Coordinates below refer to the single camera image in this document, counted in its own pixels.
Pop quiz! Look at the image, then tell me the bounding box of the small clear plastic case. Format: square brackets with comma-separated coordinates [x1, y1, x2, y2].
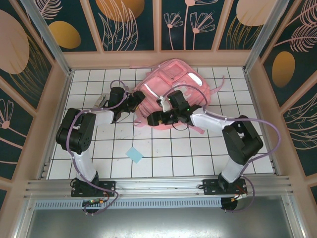
[95, 93, 109, 109]

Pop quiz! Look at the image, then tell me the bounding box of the pink student backpack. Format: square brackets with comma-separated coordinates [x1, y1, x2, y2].
[130, 58, 226, 136]

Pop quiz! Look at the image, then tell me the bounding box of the light blue sticky notepad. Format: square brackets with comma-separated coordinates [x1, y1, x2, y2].
[125, 146, 145, 164]

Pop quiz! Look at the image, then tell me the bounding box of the aluminium table edge strip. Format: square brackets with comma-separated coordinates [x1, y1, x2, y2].
[244, 70, 282, 176]
[37, 70, 75, 179]

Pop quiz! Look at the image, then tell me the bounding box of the grey metal sheet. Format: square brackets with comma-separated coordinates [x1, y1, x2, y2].
[14, 195, 307, 238]

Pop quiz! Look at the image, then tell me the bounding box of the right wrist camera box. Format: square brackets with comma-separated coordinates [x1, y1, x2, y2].
[158, 96, 172, 112]

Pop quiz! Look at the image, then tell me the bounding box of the aluminium mounting rail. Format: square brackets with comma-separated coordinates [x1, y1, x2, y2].
[23, 175, 295, 199]

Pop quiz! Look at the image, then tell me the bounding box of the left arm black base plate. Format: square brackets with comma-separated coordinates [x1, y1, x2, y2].
[71, 180, 117, 198]

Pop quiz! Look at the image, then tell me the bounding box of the grey slotted cable duct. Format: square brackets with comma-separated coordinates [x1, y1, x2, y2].
[34, 199, 222, 209]

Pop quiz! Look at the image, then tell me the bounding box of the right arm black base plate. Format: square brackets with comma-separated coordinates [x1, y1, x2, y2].
[202, 178, 248, 198]

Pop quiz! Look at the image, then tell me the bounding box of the aluminium corner post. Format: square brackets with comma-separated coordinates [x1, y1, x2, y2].
[19, 0, 74, 76]
[243, 0, 290, 73]

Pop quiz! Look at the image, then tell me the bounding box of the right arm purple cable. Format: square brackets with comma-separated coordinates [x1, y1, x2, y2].
[163, 84, 282, 213]

